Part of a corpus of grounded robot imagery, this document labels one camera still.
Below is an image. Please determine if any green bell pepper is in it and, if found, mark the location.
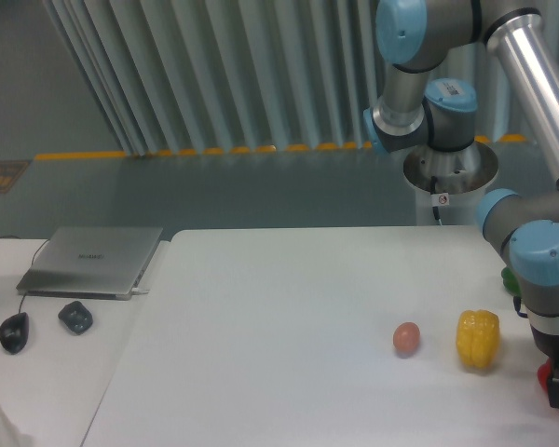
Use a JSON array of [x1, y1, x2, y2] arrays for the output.
[[500, 267, 521, 296]]

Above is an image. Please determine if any brown floor sign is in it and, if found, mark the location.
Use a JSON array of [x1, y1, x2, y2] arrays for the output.
[[0, 160, 31, 194]]

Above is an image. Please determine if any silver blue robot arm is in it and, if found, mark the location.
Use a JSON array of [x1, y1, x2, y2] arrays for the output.
[[363, 1, 559, 410]]

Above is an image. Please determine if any red bell pepper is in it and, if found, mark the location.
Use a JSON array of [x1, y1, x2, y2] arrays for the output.
[[537, 359, 552, 393]]

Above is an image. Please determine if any silver closed laptop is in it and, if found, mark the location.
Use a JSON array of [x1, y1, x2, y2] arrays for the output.
[[17, 226, 162, 300]]

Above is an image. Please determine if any black computer mouse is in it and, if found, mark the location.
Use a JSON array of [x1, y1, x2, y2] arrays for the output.
[[0, 312, 30, 355]]

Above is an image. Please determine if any yellow bell pepper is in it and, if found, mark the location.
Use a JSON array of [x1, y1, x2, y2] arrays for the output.
[[456, 309, 500, 370]]

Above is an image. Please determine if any black pedestal cable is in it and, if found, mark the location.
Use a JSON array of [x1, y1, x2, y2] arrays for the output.
[[429, 175, 444, 226]]

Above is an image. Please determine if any black mouse cable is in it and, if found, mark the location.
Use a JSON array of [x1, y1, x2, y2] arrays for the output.
[[0, 236, 50, 316]]

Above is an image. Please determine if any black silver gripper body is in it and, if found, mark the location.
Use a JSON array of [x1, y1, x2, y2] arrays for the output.
[[528, 312, 559, 361]]

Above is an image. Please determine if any brown egg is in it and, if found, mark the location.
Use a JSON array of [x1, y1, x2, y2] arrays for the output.
[[392, 321, 420, 357]]

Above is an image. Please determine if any folding partition screen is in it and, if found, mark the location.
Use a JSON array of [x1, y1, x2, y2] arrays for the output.
[[41, 0, 559, 157]]

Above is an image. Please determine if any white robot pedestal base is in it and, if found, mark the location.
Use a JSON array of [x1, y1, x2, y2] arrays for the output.
[[403, 142, 498, 226]]

